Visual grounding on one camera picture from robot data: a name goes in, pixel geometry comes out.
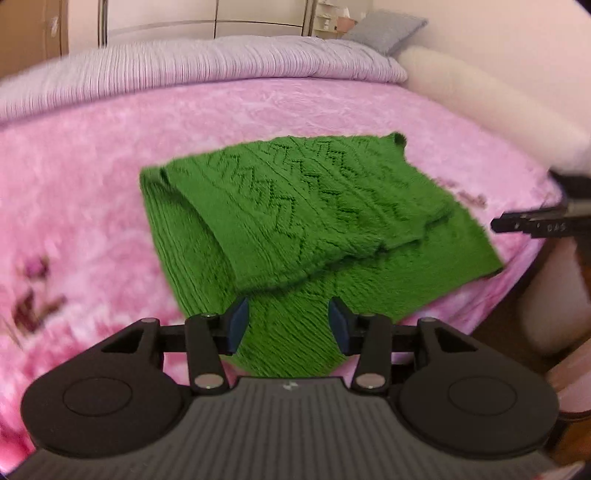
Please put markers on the pink floral blanket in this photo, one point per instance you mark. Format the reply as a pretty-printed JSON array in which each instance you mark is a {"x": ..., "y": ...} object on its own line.
[{"x": 92, "y": 184}]

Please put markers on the white dressing table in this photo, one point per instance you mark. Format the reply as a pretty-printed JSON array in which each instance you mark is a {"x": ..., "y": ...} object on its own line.
[{"x": 332, "y": 18}]

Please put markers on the white wardrobe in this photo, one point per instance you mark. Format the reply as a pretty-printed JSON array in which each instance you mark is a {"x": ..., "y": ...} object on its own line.
[{"x": 184, "y": 11}]

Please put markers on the green knit sweater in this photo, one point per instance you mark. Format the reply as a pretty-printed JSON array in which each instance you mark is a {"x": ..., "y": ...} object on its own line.
[{"x": 300, "y": 207}]

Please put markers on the grey striped quilt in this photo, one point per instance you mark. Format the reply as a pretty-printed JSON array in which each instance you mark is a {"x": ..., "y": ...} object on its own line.
[{"x": 184, "y": 64}]

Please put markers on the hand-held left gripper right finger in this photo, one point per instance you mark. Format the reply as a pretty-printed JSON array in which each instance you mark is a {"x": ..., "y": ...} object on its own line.
[{"x": 339, "y": 323}]

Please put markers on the white quilted headboard cushion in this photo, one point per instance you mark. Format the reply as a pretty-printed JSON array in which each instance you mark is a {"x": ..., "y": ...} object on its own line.
[{"x": 485, "y": 92}]

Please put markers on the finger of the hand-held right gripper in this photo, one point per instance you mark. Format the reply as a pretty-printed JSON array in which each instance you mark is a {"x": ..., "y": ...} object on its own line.
[{"x": 531, "y": 225}]

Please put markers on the grey woven pillow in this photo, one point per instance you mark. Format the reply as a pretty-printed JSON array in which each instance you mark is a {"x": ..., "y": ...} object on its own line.
[{"x": 383, "y": 30}]

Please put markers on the brown wooden door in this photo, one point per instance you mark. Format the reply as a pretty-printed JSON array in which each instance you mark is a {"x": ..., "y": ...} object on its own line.
[{"x": 27, "y": 32}]

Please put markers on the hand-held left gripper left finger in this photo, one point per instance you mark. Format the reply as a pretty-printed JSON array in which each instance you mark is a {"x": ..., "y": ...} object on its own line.
[{"x": 238, "y": 323}]

